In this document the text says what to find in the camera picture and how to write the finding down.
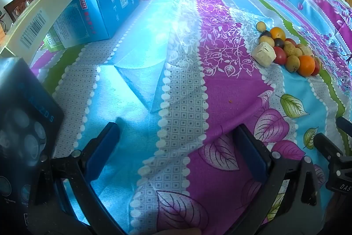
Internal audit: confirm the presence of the wooden chair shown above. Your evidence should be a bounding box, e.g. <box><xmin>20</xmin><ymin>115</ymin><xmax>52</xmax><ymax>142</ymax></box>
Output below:
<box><xmin>3</xmin><ymin>0</ymin><xmax>37</xmax><ymax>23</ymax></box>

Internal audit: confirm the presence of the blue printed carton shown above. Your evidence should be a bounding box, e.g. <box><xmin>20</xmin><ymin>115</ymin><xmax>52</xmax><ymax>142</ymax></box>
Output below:
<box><xmin>52</xmin><ymin>0</ymin><xmax>139</xmax><ymax>50</ymax></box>

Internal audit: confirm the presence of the black printed carton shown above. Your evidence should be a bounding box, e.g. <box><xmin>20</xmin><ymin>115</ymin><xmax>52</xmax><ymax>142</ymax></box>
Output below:
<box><xmin>0</xmin><ymin>57</ymin><xmax>65</xmax><ymax>235</ymax></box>

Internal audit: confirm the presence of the pile of oranges plums longans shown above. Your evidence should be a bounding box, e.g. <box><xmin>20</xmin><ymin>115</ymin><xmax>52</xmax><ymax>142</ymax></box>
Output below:
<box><xmin>255</xmin><ymin>21</ymin><xmax>322</xmax><ymax>78</ymax></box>

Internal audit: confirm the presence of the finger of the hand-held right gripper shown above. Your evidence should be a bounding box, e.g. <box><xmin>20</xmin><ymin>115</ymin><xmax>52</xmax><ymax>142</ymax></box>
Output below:
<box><xmin>314</xmin><ymin>133</ymin><xmax>345</xmax><ymax>167</ymax></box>
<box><xmin>335</xmin><ymin>117</ymin><xmax>352</xmax><ymax>140</ymax></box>

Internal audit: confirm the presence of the person's left hand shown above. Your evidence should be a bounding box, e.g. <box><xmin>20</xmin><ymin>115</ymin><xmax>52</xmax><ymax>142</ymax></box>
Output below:
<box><xmin>150</xmin><ymin>227</ymin><xmax>202</xmax><ymax>235</ymax></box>

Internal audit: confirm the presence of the floral striped bed sheet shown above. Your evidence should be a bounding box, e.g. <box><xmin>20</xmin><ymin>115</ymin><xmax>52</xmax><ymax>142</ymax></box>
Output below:
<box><xmin>27</xmin><ymin>0</ymin><xmax>352</xmax><ymax>235</ymax></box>

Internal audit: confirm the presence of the white angular foam chunk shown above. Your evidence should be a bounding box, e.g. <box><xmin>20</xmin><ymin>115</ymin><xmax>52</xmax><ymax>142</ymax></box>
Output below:
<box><xmin>251</xmin><ymin>42</ymin><xmax>276</xmax><ymax>67</ymax></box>

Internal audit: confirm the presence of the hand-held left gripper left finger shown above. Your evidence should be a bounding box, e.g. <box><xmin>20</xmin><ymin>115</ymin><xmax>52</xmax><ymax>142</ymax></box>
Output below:
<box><xmin>33</xmin><ymin>122</ymin><xmax>130</xmax><ymax>235</ymax></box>

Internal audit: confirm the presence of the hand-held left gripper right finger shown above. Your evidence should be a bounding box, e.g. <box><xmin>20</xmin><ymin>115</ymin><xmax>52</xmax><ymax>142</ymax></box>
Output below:
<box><xmin>234</xmin><ymin>124</ymin><xmax>323</xmax><ymax>235</ymax></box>

